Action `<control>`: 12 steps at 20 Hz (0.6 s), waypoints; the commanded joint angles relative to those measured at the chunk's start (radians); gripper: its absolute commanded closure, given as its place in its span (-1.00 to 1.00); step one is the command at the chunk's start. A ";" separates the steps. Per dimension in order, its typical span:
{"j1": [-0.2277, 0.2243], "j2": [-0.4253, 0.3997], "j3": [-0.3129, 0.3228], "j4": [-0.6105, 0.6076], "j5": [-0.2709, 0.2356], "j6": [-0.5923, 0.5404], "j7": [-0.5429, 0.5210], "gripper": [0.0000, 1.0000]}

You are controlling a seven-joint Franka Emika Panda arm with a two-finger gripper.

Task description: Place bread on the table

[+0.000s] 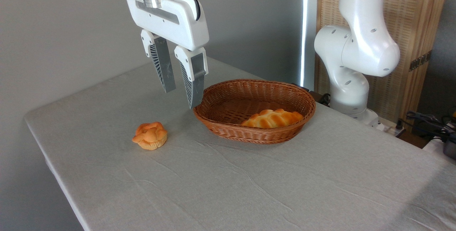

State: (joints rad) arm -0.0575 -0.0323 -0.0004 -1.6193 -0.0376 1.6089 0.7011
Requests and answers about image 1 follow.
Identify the white power strip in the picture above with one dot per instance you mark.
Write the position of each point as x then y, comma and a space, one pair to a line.
390, 128

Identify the white vertical pole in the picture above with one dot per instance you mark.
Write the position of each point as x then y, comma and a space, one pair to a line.
310, 28

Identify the black base clamp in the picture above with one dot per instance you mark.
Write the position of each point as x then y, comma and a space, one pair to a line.
319, 97

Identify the long braided bread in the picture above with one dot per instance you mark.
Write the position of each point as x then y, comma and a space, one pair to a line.
272, 119

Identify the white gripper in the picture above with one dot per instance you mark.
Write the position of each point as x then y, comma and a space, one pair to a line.
171, 21

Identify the black screen hinge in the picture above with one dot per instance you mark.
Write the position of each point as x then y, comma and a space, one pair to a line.
420, 60

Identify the grey tablecloth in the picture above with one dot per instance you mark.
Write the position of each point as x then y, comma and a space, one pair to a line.
249, 184

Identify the brown wicker basket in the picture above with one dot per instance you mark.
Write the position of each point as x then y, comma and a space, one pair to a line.
249, 133

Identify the round flower-shaped bread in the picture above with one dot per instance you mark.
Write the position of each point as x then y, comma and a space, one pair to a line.
150, 136

